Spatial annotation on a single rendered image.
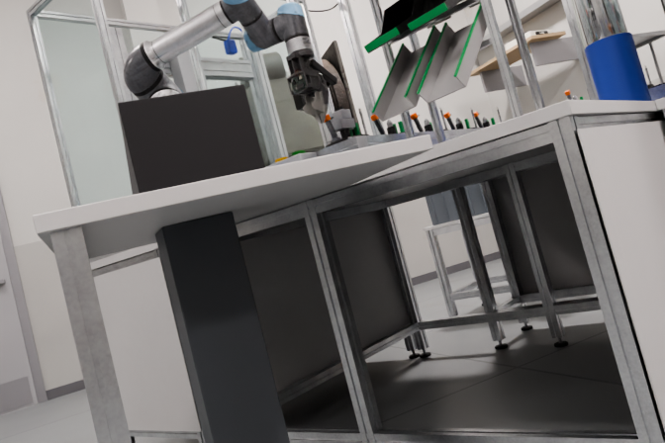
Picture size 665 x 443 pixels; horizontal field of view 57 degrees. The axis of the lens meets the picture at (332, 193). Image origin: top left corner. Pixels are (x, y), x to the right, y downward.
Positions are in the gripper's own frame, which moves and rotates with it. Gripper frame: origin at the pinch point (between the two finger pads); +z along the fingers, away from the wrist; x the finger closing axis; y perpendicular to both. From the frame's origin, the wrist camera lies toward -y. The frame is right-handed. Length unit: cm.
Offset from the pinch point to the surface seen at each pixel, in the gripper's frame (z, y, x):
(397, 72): -6.5, -10.9, 22.3
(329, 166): 22, 57, 45
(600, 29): -11, -82, 60
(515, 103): 13, -12, 53
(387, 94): -0.2, -4.6, 21.2
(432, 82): 1.8, -4.2, 36.2
